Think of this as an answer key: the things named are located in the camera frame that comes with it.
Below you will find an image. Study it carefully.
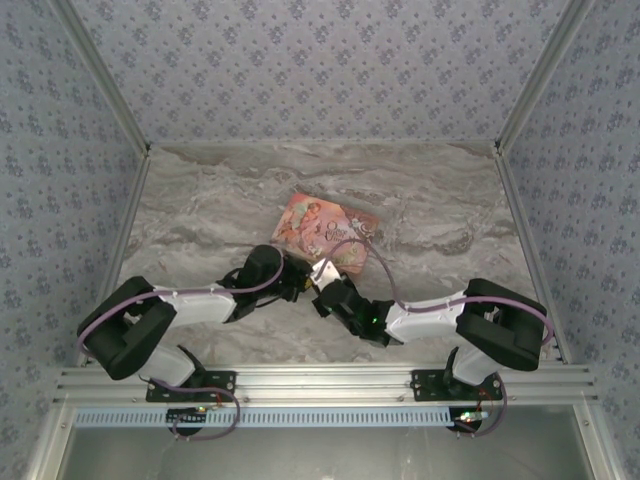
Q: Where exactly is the small black controller board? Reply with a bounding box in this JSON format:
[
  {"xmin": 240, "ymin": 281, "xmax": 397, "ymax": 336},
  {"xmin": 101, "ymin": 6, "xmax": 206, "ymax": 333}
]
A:
[
  {"xmin": 166, "ymin": 406, "xmax": 209, "ymax": 427},
  {"xmin": 448, "ymin": 406, "xmax": 489, "ymax": 432}
]

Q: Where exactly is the aluminium frame rail with mounts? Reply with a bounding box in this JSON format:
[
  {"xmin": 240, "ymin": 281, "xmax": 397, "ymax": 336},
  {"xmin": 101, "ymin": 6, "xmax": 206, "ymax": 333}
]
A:
[{"xmin": 52, "ymin": 363, "xmax": 599, "ymax": 404}]

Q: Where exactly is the white slotted cable duct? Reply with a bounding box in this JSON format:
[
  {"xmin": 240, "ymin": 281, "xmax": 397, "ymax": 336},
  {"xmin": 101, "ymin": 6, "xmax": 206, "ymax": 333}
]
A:
[{"xmin": 72, "ymin": 405, "xmax": 571, "ymax": 429}]

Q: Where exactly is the aluminium table side rail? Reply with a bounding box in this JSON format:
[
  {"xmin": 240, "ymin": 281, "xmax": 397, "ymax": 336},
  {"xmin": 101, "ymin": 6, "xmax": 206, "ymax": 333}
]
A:
[
  {"xmin": 74, "ymin": 147, "xmax": 152, "ymax": 371},
  {"xmin": 493, "ymin": 147, "xmax": 572, "ymax": 366}
]

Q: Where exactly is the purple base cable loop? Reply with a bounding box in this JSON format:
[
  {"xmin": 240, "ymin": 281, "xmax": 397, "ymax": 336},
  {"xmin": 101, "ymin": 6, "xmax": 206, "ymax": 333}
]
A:
[
  {"xmin": 452, "ymin": 372, "xmax": 509, "ymax": 439},
  {"xmin": 148, "ymin": 377, "xmax": 242, "ymax": 444}
]

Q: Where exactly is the aluminium frame post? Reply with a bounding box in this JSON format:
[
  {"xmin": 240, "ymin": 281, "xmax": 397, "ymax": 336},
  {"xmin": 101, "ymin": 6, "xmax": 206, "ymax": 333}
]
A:
[
  {"xmin": 493, "ymin": 0, "xmax": 599, "ymax": 156},
  {"xmin": 49, "ymin": 0, "xmax": 153, "ymax": 156}
]

